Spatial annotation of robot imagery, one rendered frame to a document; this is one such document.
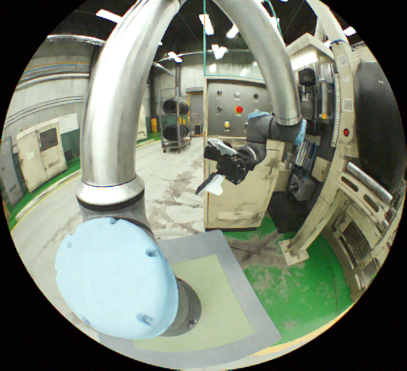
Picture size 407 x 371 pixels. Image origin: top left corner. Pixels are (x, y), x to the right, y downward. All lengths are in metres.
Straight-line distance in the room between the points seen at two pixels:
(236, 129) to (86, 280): 0.82
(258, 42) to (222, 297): 0.58
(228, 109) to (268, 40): 0.55
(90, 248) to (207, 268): 0.32
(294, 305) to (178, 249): 1.02
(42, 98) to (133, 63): 7.31
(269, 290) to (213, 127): 1.24
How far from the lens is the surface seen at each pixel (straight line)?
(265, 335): 0.46
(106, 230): 0.16
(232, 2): 0.31
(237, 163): 0.31
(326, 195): 0.94
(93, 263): 0.15
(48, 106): 7.33
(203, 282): 0.39
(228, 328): 0.38
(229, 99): 0.78
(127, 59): 0.22
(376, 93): 0.60
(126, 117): 0.20
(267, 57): 0.31
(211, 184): 0.33
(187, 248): 0.47
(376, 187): 0.70
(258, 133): 0.47
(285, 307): 1.17
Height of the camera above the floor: 1.01
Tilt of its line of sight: 24 degrees down
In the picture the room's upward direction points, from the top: straight up
